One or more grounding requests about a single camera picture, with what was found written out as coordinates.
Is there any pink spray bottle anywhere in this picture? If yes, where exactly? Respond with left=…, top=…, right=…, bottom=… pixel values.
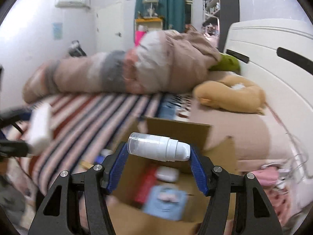
left=133, top=164, right=157, bottom=205

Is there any teal curtain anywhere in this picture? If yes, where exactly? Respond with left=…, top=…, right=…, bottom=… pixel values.
left=134, top=0, right=185, bottom=33

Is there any storage shelf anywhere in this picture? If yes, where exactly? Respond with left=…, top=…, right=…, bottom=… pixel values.
left=202, top=0, right=221, bottom=28

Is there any rolled pink grey duvet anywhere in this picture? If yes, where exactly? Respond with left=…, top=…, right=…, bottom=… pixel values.
left=22, top=30, right=222, bottom=103

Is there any yellow white cabinet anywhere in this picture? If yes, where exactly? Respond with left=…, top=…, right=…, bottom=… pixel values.
left=134, top=18, right=163, bottom=31

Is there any light blue square box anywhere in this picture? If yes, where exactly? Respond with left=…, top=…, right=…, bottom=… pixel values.
left=142, top=185, right=188, bottom=221

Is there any pink pouch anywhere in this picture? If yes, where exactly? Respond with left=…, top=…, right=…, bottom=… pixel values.
left=251, top=167, right=279, bottom=187

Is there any white door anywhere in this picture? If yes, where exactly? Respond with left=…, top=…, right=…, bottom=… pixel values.
left=95, top=2, right=123, bottom=52

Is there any white box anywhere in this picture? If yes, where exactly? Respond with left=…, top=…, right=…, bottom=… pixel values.
left=26, top=102, right=52, bottom=156

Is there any polka dot bed sheet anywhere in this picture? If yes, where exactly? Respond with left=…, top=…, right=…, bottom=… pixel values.
left=263, top=186, right=302, bottom=227

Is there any white earbuds case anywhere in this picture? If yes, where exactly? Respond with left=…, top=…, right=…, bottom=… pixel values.
left=155, top=166, right=180, bottom=183

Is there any wall air conditioner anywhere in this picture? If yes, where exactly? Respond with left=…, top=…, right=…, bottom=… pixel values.
left=55, top=0, right=91, bottom=9

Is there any striped fleece blanket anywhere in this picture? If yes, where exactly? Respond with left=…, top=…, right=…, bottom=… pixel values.
left=4, top=92, right=194, bottom=196

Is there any blue wall poster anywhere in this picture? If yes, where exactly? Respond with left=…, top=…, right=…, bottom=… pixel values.
left=52, top=22, right=63, bottom=40

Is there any white pump bottle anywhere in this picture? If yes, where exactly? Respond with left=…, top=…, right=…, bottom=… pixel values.
left=127, top=132, right=191, bottom=162

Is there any gold rectangular box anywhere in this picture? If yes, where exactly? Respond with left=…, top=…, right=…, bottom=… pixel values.
left=80, top=160, right=94, bottom=170

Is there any tan plush toy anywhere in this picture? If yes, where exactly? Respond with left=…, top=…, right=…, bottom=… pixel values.
left=193, top=75, right=266, bottom=115

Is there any cardboard box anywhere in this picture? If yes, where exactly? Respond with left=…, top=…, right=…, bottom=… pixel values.
left=80, top=116, right=239, bottom=235

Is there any pink bottle on cabinet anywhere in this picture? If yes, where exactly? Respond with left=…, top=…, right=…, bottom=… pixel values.
left=135, top=25, right=148, bottom=46

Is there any white bed headboard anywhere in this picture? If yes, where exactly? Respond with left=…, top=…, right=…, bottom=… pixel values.
left=223, top=19, right=313, bottom=201

